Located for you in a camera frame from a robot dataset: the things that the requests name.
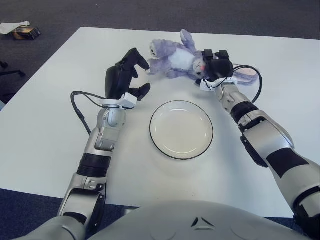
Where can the black and gold box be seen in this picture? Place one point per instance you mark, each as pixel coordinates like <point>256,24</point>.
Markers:
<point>26,33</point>

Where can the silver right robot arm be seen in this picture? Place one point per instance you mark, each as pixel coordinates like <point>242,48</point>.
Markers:
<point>265,135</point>

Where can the grey robot torso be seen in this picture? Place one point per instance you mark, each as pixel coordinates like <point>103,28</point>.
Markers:
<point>162,220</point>

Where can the black office chair base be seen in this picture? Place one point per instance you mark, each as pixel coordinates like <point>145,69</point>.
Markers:
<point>13,73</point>

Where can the purple plush bunny doll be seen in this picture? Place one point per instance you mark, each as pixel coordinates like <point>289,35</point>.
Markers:
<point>180,58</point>

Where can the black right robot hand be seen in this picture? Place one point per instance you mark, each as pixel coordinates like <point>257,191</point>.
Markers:
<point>221,68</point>

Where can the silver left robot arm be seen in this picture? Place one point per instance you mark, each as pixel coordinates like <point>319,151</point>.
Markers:
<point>107,135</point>

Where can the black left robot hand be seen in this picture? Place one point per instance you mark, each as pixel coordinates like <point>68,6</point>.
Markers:
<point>116,80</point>

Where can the pale blue panel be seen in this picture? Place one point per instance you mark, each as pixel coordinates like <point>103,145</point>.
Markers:
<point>1,105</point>

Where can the white plate black rim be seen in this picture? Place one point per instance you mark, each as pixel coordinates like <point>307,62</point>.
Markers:
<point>181,130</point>

